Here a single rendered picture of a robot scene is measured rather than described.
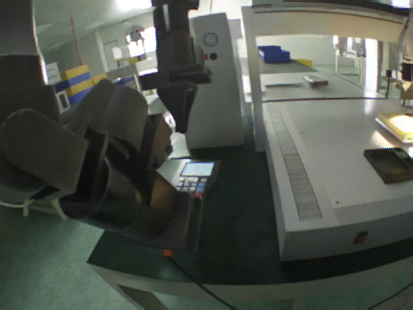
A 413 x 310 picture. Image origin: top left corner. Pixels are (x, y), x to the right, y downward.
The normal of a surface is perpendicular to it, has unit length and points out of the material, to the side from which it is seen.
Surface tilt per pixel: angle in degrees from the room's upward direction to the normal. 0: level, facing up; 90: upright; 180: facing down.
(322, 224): 0
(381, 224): 90
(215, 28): 90
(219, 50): 90
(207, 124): 90
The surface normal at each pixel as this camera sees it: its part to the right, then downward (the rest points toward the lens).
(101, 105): 0.84, -0.26
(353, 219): -0.17, -0.85
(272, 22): -0.14, 0.52
